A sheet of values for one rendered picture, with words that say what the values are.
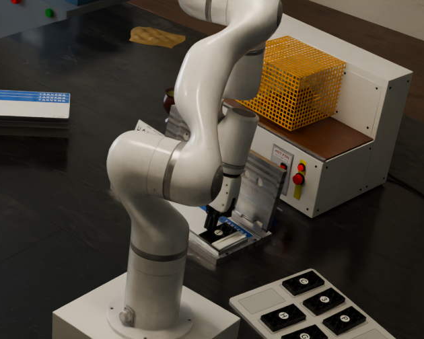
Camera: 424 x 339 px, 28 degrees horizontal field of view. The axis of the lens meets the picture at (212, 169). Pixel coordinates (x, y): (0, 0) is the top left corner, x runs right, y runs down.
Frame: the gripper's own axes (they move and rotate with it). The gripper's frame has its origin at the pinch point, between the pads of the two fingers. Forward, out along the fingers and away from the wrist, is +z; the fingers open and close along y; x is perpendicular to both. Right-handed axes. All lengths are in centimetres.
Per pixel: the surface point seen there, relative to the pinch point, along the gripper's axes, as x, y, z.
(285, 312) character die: -7.8, 34.8, 4.3
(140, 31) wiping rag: 73, -120, -12
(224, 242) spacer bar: -1.5, 7.2, 2.0
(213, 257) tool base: -7.0, 9.2, 4.4
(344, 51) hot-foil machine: 49, -9, -44
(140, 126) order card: 17, -51, -4
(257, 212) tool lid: 10.0, 6.2, -4.5
